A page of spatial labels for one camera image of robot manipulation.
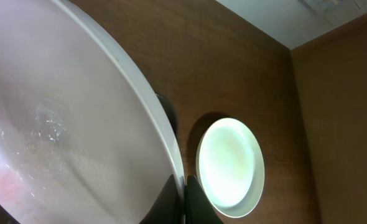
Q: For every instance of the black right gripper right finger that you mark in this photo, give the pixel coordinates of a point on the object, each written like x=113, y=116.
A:
x=197, y=208

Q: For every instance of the white plate with red smear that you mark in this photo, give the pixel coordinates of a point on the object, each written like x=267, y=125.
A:
x=230, y=167

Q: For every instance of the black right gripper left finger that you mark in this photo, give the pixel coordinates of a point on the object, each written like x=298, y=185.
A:
x=166, y=209

